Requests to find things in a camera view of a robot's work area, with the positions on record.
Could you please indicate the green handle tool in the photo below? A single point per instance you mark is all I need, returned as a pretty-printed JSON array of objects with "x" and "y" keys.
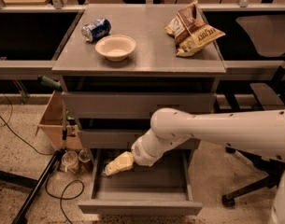
[{"x": 49, "y": 82}]

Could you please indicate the redbull can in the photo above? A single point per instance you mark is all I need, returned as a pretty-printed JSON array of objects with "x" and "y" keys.
[{"x": 107, "y": 158}]

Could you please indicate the grey desk frame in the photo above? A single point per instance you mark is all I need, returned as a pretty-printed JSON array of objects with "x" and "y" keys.
[{"x": 23, "y": 67}]

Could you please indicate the grey drawer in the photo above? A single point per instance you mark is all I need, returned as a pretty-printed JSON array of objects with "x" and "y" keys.
[
  {"x": 135, "y": 97},
  {"x": 162, "y": 189},
  {"x": 111, "y": 133}
]

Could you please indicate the brown yellow chip bag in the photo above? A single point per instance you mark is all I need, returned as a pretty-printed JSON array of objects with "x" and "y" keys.
[{"x": 191, "y": 35}]

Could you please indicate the plastic cup with brown drink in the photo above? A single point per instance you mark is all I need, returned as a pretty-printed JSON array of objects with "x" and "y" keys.
[{"x": 85, "y": 159}]

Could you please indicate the grey drawer cabinet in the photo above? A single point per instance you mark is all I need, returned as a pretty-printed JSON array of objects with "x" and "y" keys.
[{"x": 112, "y": 102}]

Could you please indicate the clear plastic cup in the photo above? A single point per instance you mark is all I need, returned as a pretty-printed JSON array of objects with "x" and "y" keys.
[{"x": 70, "y": 162}]

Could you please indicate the grey top drawer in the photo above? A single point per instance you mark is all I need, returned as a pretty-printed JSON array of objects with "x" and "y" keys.
[{"x": 135, "y": 97}]

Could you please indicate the black tripod stand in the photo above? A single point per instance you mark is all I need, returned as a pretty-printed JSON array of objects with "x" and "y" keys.
[{"x": 36, "y": 185}]

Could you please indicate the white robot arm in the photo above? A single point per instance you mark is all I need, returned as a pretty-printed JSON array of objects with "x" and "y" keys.
[{"x": 258, "y": 132}]

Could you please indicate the blue pepsi can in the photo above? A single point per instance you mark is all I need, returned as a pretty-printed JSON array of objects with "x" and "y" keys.
[{"x": 96, "y": 29}]

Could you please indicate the wooden box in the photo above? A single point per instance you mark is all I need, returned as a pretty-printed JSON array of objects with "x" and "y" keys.
[{"x": 51, "y": 125}]

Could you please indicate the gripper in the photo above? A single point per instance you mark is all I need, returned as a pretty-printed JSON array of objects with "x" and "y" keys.
[{"x": 141, "y": 153}]

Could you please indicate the grey middle drawer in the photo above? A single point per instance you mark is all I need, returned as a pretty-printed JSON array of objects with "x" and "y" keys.
[{"x": 111, "y": 133}]

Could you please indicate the grey bottom drawer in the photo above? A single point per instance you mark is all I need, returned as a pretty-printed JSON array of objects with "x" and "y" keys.
[{"x": 162, "y": 189}]

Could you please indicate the black office chair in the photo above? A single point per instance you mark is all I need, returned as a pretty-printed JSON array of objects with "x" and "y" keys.
[{"x": 268, "y": 96}]

